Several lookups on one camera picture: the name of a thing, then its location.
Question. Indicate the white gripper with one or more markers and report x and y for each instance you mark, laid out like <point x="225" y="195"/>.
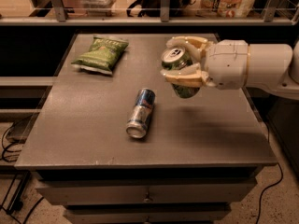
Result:
<point x="226" y="63"/>

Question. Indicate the green soda can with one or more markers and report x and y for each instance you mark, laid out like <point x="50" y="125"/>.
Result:
<point x="176" y="58"/>

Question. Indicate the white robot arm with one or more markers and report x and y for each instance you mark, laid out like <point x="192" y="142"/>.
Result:
<point x="192" y="62"/>

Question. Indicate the blue silver energy drink can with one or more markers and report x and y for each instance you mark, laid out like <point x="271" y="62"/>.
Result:
<point x="139" y="121"/>

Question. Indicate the black bag on shelf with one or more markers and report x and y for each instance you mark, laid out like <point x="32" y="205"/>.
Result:
<point x="153" y="8"/>

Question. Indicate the green chip bag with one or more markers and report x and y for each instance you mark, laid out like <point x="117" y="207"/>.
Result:
<point x="102" y="56"/>

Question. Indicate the grey drawer cabinet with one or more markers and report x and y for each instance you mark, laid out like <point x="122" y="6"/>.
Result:
<point x="124" y="149"/>

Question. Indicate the metal shelf rail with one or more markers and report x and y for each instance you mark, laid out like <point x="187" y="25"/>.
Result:
<point x="71" y="12"/>

